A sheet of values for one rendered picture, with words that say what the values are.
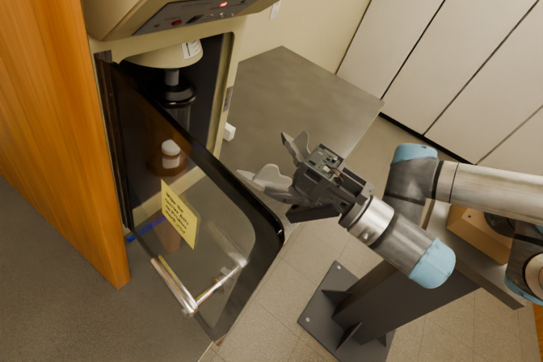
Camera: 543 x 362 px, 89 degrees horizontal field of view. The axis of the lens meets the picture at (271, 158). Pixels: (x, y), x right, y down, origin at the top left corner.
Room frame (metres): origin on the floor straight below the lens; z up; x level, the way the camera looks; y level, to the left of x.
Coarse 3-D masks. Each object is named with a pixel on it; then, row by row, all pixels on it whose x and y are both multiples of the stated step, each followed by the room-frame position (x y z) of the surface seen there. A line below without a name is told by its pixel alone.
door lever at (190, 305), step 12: (156, 264) 0.14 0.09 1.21; (168, 264) 0.15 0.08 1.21; (168, 276) 0.13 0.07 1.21; (168, 288) 0.12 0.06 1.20; (180, 288) 0.13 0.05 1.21; (216, 288) 0.14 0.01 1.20; (180, 300) 0.11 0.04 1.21; (192, 300) 0.12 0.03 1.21; (204, 300) 0.13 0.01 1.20; (192, 312) 0.11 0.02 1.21
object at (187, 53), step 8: (192, 40) 0.48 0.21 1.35; (160, 48) 0.42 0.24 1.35; (168, 48) 0.43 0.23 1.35; (176, 48) 0.44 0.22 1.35; (184, 48) 0.45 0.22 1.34; (192, 48) 0.47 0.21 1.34; (200, 48) 0.50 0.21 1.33; (136, 56) 0.40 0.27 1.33; (144, 56) 0.40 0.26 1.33; (152, 56) 0.41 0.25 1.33; (160, 56) 0.41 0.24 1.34; (168, 56) 0.42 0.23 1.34; (176, 56) 0.43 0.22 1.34; (184, 56) 0.45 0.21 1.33; (192, 56) 0.46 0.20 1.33; (200, 56) 0.49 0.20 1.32; (144, 64) 0.40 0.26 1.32; (152, 64) 0.40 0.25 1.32; (160, 64) 0.41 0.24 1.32; (168, 64) 0.42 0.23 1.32; (176, 64) 0.43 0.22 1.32; (184, 64) 0.44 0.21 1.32
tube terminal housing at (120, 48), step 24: (216, 24) 0.49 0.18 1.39; (240, 24) 0.56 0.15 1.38; (96, 48) 0.28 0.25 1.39; (120, 48) 0.31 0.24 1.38; (144, 48) 0.35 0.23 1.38; (240, 48) 0.58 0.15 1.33; (216, 96) 0.56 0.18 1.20; (216, 120) 0.58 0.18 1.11; (216, 144) 0.55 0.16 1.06; (120, 216) 0.28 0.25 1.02
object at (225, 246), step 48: (144, 96) 0.23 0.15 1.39; (144, 144) 0.23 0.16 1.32; (192, 144) 0.19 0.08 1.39; (144, 192) 0.24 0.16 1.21; (192, 192) 0.18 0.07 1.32; (240, 192) 0.16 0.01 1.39; (144, 240) 0.24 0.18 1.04; (240, 240) 0.15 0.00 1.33; (192, 288) 0.17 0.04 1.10; (240, 288) 0.14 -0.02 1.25
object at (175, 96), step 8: (168, 72) 0.45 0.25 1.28; (176, 72) 0.46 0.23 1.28; (152, 80) 0.45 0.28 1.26; (160, 80) 0.46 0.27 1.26; (168, 80) 0.45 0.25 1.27; (176, 80) 0.46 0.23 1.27; (184, 80) 0.49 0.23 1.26; (152, 88) 0.43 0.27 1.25; (160, 88) 0.43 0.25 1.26; (168, 88) 0.44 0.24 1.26; (176, 88) 0.45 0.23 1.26; (184, 88) 0.46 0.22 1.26; (192, 88) 0.49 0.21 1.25; (160, 96) 0.42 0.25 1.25; (168, 96) 0.43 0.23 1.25; (176, 96) 0.44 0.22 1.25; (184, 96) 0.45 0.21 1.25
